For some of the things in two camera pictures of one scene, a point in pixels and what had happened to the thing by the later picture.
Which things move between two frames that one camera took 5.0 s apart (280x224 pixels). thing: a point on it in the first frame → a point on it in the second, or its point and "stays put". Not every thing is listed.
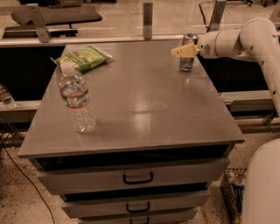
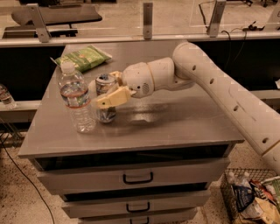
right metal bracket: (217, 16) stays put
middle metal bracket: (148, 20) stays put
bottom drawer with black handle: (178, 216) stays put
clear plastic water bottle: (75, 94) stays put
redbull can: (186, 63) → (106, 84)
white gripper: (206, 46) → (136, 78)
